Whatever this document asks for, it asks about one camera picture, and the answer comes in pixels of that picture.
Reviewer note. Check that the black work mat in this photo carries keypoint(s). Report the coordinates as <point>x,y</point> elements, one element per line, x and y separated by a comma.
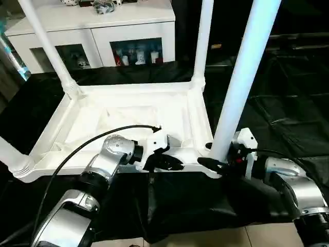
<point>288,128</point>

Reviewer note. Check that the white upturned plastic table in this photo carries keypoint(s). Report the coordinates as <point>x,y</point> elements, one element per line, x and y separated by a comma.
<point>103,113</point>

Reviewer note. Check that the white plastic table leg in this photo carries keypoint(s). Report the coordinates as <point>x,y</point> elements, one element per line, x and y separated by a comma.
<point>202,41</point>
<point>247,67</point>
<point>13,159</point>
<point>49,46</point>

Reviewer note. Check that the grey crumpled object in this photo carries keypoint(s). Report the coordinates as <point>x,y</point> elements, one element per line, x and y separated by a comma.
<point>104,6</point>

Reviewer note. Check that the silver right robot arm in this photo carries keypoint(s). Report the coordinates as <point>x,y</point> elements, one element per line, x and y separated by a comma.
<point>293,185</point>

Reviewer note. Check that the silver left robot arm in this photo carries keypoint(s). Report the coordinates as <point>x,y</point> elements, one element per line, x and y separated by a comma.
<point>97,170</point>

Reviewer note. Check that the grey curtain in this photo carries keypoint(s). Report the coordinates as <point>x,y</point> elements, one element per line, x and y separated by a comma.
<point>11,62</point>

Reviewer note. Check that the black case with yellow label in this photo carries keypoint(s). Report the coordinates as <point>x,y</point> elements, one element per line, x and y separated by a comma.
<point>267,23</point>

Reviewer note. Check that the white glass-door cabinet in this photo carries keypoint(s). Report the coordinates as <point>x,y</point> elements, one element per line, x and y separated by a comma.
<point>87,25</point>

